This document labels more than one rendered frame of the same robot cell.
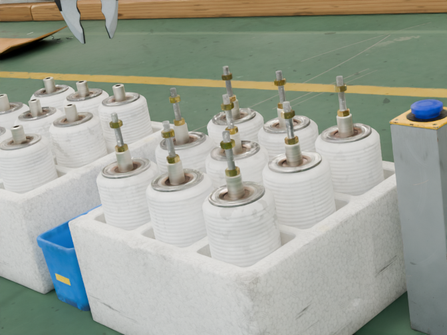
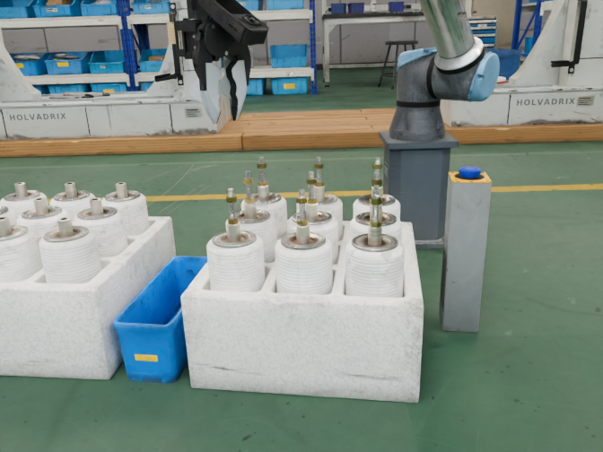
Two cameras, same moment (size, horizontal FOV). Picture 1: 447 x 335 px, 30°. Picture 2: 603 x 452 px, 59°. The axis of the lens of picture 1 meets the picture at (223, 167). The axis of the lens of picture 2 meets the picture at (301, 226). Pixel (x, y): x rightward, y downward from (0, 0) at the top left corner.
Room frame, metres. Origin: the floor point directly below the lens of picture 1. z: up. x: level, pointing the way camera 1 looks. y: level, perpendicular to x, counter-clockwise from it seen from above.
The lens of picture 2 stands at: (0.46, 0.60, 0.58)
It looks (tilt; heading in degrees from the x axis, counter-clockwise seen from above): 20 degrees down; 320
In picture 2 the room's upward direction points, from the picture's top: 2 degrees counter-clockwise
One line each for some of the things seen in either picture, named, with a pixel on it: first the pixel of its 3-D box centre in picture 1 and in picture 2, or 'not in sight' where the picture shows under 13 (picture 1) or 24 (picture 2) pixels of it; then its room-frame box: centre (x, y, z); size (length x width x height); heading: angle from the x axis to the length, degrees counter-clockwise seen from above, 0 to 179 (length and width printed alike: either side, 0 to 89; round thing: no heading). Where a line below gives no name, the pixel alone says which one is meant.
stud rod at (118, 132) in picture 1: (118, 137); (231, 211); (1.19, 0.14, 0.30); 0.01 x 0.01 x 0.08
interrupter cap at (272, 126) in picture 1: (286, 125); (318, 199); (1.25, -0.11, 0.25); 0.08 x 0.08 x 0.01
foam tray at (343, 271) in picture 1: (251, 246); (314, 295); (1.17, -0.02, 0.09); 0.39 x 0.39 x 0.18; 41
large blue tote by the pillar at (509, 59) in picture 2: not in sight; (489, 70); (3.40, -4.29, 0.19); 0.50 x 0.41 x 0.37; 144
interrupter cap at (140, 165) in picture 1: (126, 168); (234, 239); (1.19, 0.14, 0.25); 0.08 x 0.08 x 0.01
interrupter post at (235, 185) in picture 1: (235, 185); (374, 235); (1.01, -0.01, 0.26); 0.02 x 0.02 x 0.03
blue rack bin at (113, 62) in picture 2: not in sight; (113, 61); (6.14, -1.69, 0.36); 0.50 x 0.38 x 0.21; 138
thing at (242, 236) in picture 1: (247, 256); (373, 292); (1.01, -0.01, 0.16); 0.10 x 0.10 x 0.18
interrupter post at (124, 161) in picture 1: (124, 160); (233, 232); (1.19, 0.14, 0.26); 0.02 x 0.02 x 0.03
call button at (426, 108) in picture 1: (427, 111); (469, 173); (1.01, -0.27, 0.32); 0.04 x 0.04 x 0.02
